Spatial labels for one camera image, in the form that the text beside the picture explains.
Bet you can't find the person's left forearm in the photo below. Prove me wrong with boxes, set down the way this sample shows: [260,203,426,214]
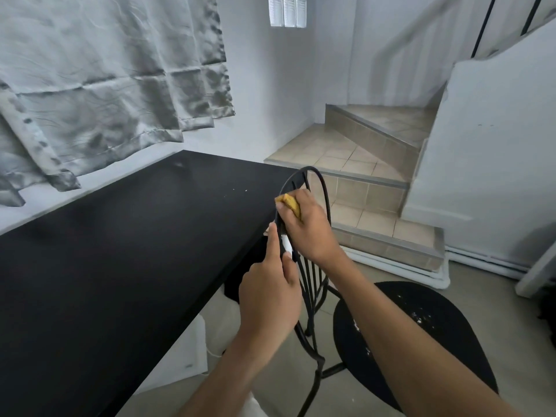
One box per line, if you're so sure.
[176,338,285,417]

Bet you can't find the grey curtain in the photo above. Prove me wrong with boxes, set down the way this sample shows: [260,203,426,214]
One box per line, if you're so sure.
[0,0,235,209]

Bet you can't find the black stair railing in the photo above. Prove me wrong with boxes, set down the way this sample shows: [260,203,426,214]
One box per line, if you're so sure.
[471,0,544,59]

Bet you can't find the glass louvre window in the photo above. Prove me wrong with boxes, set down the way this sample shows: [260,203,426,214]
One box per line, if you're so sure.
[268,0,308,28]

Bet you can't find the white floor pipe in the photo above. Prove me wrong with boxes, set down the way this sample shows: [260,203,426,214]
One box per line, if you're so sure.
[445,246,531,279]

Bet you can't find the white board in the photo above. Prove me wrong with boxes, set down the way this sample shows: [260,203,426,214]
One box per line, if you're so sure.
[514,251,556,299]

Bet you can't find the person's right hand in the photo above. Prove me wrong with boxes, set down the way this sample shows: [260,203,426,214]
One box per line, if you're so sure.
[277,189,349,272]

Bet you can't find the white box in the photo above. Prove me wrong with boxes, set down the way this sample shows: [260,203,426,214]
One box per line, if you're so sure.
[134,314,210,395]

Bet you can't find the black metal chair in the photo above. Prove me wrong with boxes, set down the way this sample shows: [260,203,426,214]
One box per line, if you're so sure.
[275,166,499,417]

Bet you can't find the person's white garment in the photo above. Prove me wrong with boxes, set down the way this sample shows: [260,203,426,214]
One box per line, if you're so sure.
[242,392,271,417]

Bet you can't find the yellow cleaning sponge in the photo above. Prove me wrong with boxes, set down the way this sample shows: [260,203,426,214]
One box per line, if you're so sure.
[275,193,301,220]

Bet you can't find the beige tiled staircase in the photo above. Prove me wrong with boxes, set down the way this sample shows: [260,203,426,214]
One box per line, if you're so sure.
[264,104,448,274]

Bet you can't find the person's left hand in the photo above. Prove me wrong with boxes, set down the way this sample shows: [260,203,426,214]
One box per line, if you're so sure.
[237,222,303,349]

